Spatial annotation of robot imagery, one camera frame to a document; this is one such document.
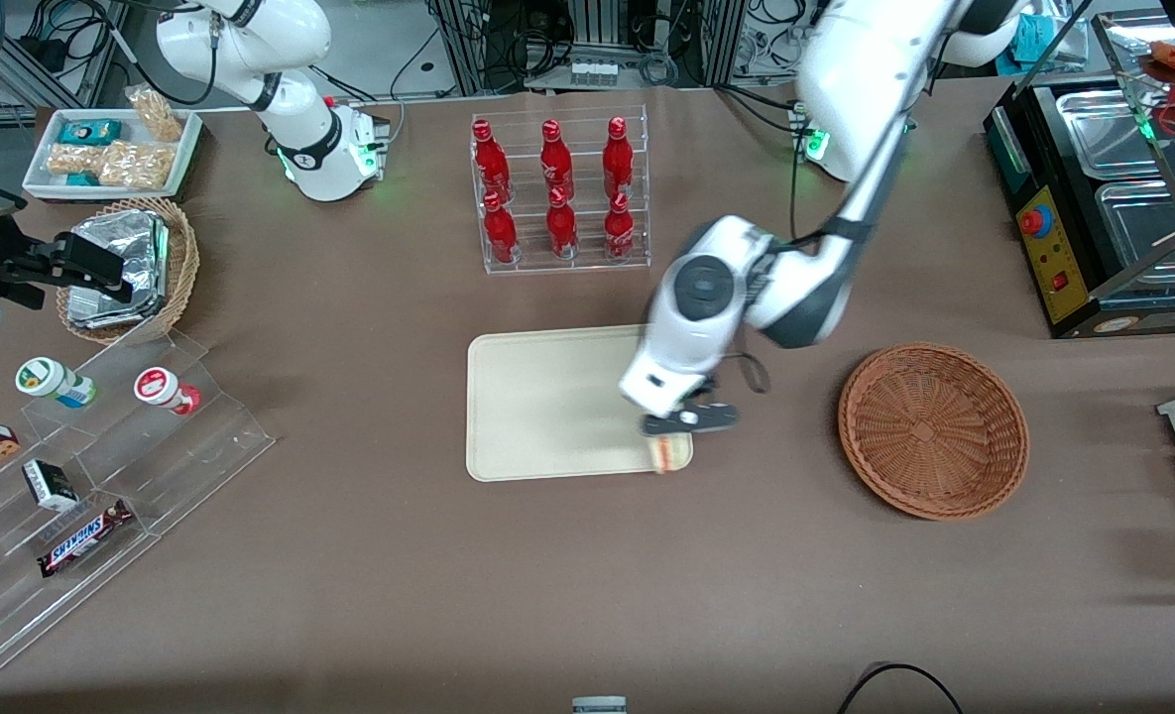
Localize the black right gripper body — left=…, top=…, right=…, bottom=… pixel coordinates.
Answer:
left=0, top=238, right=72, bottom=300

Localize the triangular sandwich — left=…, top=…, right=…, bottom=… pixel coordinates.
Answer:
left=648, top=433, right=693, bottom=475

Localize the tan deep wicker basket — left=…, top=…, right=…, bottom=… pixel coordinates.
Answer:
left=56, top=197, right=200, bottom=346

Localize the white rectangular snack tray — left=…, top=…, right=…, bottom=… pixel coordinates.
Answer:
left=21, top=106, right=204, bottom=203

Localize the beige rectangular serving tray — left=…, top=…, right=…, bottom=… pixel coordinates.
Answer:
left=466, top=323, right=695, bottom=484

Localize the brown round wicker basket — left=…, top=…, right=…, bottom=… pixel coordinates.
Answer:
left=837, top=342, right=1031, bottom=522

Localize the silver foil wrapped package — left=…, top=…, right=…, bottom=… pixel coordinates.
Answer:
left=66, top=209, right=171, bottom=330

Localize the large clear bag of crackers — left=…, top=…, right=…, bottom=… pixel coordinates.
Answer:
left=98, top=141, right=176, bottom=191

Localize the green lid yogurt bottle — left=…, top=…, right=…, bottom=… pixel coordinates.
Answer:
left=15, top=357, right=97, bottom=410

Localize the red lid yogurt bottle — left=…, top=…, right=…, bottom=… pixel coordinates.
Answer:
left=134, top=367, right=202, bottom=417

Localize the teal snack box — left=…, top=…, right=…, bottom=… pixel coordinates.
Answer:
left=59, top=119, right=123, bottom=146

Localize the clear acrylic bottle rack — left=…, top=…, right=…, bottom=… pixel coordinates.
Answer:
left=469, top=103, right=652, bottom=278

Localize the red cola bottle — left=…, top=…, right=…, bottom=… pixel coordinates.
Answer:
left=604, top=190, right=637, bottom=262
left=482, top=190, right=520, bottom=265
left=472, top=118, right=512, bottom=200
left=603, top=116, right=636, bottom=198
left=546, top=185, right=580, bottom=260
left=539, top=118, right=574, bottom=195

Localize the clear bag of nuts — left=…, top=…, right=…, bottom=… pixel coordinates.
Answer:
left=126, top=85, right=184, bottom=143

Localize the clear acrylic stepped stand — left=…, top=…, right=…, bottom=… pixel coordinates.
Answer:
left=0, top=331, right=277, bottom=674

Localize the small black white carton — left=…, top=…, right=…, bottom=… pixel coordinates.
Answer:
left=23, top=459, right=80, bottom=514

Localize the brown Snickers bar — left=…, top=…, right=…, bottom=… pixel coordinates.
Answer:
left=38, top=499, right=135, bottom=578

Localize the black food warmer case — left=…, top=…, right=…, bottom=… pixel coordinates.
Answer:
left=983, top=10, right=1175, bottom=340

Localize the steel warmer pan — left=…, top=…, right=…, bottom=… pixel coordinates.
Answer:
left=1096, top=180, right=1175, bottom=291
left=1055, top=89, right=1175, bottom=181

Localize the teal cloth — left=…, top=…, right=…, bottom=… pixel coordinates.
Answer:
left=1013, top=12, right=1071, bottom=62

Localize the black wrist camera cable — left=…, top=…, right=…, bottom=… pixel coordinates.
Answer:
left=729, top=351, right=772, bottom=398

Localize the black looped cable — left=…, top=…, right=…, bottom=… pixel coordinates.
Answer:
left=837, top=662, right=964, bottom=714

